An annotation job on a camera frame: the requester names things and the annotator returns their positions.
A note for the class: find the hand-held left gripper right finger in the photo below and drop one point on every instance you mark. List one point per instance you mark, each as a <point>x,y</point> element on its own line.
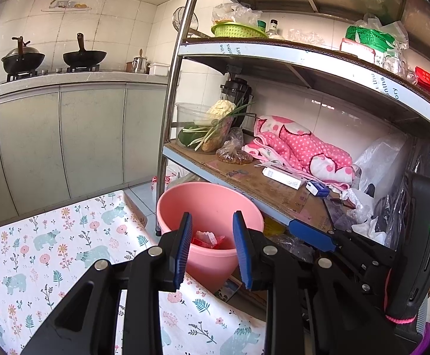
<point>242,255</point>

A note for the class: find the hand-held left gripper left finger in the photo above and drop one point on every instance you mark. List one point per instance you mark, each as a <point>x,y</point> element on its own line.
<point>183,251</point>

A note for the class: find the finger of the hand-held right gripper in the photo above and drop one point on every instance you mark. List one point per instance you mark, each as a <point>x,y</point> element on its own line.
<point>311,235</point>
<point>370,281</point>

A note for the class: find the pink and white packaging trash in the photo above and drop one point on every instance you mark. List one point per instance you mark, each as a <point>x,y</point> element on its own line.
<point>209,238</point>

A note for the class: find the pink plastic bucket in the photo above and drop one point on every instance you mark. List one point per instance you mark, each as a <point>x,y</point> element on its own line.
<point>200,207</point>

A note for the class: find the person's right forearm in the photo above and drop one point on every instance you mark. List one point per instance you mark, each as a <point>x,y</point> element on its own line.
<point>429,342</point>

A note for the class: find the small blue and white box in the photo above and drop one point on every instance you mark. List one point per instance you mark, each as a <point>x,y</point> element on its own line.
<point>317,188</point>

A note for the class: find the long white box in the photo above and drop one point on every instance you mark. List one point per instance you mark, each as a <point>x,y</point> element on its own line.
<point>281,177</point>

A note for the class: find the red and white plastic bag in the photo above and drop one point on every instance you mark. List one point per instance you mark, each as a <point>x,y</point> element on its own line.
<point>170,181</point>

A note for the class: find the cardboard shelf liner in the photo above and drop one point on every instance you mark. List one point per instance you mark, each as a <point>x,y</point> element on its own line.
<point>244,181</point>

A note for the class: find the pink polka-dot cloth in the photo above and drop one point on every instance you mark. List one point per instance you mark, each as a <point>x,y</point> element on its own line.
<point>303,148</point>

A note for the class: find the bag of brown food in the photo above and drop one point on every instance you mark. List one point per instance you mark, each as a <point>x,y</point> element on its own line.
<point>233,151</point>

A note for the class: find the dark green vegetable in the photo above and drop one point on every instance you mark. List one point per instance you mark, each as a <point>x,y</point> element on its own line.
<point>186,137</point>

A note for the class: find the green scallions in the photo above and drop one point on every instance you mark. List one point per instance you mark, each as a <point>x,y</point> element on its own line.
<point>215,131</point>

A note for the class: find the floral bear tablecloth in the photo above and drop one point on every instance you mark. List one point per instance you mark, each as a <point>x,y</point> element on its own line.
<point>52,266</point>

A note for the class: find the clear plastic tub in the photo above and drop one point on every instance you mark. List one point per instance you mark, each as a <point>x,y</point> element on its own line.
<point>191,112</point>

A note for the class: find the napa cabbage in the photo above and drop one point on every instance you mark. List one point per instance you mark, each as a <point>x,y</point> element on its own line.
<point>218,111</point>

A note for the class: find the grey kitchen cabinet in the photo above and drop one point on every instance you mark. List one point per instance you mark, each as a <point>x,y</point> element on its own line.
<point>89,137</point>

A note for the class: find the black blender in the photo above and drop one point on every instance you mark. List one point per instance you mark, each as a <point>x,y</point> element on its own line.
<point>237,92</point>

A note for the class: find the metal shelf rack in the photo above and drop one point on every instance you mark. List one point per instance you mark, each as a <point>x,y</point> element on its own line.
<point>311,55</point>

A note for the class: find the white plastic container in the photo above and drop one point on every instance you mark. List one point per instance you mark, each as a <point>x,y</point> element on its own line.
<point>159,69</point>

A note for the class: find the metal kettle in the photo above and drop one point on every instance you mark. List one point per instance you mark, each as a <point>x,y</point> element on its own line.
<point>140,64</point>

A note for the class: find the brown mug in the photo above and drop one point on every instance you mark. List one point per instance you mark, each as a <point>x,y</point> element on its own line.
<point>129,67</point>

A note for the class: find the green printed bag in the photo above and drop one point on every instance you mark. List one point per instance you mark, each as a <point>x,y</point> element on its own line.
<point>370,37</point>

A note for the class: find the clear glass bottle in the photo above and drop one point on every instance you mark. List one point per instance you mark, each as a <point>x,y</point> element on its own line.
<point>273,30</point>

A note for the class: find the green plastic basket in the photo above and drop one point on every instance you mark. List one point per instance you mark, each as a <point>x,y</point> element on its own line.
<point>237,30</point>

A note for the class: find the metal strainer ladle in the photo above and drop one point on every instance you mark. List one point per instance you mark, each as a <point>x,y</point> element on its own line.
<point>181,18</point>

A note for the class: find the black gas stove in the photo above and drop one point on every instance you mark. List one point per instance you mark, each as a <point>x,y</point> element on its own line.
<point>19,75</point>

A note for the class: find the black wok with lid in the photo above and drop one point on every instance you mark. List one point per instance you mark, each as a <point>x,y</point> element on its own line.
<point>22,61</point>

